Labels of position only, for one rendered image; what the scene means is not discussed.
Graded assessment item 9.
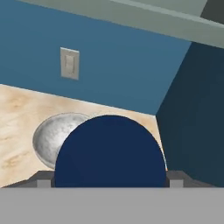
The grey-green wall cabinet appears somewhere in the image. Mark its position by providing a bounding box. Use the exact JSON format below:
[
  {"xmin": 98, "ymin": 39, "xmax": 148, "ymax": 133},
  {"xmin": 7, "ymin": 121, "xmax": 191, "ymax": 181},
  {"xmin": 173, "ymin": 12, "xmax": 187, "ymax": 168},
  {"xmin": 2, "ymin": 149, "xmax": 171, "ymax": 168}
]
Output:
[{"xmin": 17, "ymin": 0, "xmax": 224, "ymax": 50}]

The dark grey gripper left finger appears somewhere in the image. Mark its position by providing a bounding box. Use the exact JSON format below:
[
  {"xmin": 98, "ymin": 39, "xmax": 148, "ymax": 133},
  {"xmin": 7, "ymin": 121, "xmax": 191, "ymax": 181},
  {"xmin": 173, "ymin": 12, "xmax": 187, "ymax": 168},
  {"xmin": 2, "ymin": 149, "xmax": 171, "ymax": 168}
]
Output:
[{"xmin": 6, "ymin": 171, "xmax": 56, "ymax": 188}]

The beige wall light switch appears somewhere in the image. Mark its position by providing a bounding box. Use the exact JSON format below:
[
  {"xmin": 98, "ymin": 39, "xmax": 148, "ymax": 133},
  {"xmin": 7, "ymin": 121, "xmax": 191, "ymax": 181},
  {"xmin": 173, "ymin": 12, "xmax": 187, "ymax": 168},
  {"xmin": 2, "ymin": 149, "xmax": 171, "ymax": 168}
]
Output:
[{"xmin": 59, "ymin": 46, "xmax": 81, "ymax": 81}]

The dark blue round shaker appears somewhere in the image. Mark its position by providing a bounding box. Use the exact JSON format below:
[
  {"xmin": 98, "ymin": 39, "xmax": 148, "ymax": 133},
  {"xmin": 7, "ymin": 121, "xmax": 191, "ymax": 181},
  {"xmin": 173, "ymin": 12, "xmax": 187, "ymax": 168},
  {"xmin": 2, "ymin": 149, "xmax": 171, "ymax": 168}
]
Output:
[{"xmin": 53, "ymin": 115, "xmax": 168, "ymax": 188}]

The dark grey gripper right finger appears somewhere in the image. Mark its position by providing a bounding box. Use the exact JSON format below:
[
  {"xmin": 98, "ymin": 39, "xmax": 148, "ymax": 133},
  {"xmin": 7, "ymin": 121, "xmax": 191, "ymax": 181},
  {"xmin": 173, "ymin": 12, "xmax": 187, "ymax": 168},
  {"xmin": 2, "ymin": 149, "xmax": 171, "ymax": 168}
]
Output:
[{"xmin": 165, "ymin": 170, "xmax": 216, "ymax": 188}]

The silver metal bowl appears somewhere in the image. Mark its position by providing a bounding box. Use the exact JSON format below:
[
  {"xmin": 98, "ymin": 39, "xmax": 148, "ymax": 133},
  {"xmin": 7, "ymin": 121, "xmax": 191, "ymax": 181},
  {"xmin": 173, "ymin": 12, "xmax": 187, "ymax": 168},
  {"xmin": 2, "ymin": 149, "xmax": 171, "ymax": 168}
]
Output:
[{"xmin": 32, "ymin": 112, "xmax": 94, "ymax": 170}]

